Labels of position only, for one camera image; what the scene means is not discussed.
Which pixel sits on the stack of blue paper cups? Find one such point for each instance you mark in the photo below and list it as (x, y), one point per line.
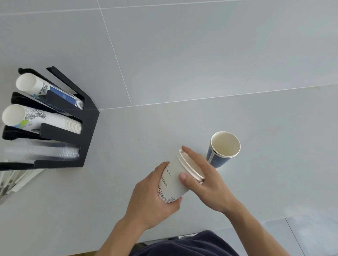
(25, 83)

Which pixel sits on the person's left hand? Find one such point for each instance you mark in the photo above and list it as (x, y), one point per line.
(148, 203)

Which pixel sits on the stack of white printed cups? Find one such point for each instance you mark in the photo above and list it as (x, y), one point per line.
(13, 116)

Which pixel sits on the person's right hand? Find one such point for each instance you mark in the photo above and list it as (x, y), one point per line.
(214, 192)

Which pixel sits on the white plastic tongs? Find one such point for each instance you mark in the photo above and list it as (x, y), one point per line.
(26, 179)
(8, 184)

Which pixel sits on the large blue paper cup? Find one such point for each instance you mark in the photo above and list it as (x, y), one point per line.
(225, 143)
(215, 158)

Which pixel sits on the dark blue shirt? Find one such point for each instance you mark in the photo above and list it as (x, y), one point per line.
(190, 245)

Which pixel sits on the white table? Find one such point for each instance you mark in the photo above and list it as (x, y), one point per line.
(264, 171)

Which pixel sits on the black cup rack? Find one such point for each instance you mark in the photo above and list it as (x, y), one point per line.
(89, 126)

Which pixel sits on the tall white printed paper cup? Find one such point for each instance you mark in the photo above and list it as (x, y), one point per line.
(171, 184)

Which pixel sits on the stack of clear plastic cups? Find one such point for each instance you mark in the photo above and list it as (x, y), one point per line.
(52, 153)

